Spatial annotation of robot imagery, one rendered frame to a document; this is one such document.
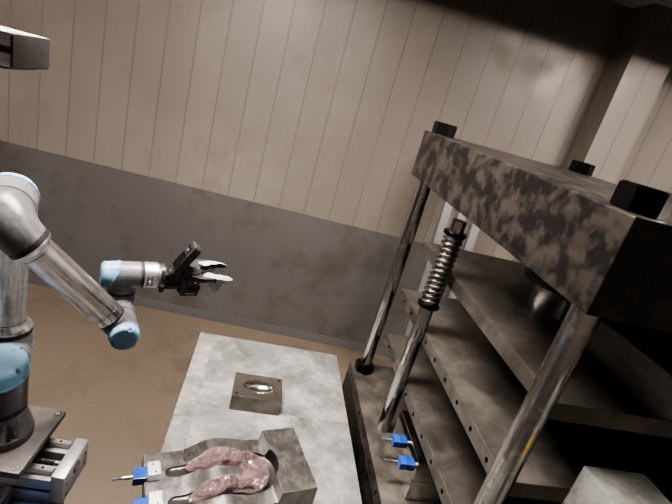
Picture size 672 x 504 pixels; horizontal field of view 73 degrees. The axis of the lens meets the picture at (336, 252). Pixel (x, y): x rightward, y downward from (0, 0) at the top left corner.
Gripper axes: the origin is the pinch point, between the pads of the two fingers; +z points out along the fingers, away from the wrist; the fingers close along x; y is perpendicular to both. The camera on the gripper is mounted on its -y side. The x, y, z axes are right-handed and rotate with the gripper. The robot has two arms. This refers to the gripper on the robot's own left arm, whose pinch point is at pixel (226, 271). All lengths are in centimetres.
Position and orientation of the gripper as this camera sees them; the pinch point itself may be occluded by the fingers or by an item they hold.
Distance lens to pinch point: 147.1
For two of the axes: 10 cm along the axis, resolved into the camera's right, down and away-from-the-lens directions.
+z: 8.5, 0.5, 5.3
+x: 4.2, 5.4, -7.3
